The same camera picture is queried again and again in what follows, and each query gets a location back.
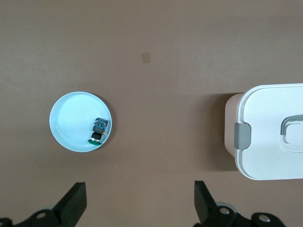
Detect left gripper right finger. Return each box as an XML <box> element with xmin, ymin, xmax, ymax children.
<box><xmin>194</xmin><ymin>181</ymin><xmax>289</xmax><ymax>227</ymax></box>

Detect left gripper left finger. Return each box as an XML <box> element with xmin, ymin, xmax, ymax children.
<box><xmin>0</xmin><ymin>181</ymin><xmax>88</xmax><ymax>227</ymax></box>

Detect white lunch box grey clips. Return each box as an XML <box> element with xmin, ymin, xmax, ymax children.
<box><xmin>224</xmin><ymin>83</ymin><xmax>303</xmax><ymax>182</ymax></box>

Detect light blue round plate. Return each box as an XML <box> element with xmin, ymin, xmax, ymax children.
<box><xmin>49</xmin><ymin>91</ymin><xmax>113</xmax><ymax>154</ymax></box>

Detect green push-button switch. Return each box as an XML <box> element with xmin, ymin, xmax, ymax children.
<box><xmin>87</xmin><ymin>117</ymin><xmax>110</xmax><ymax>145</ymax></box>

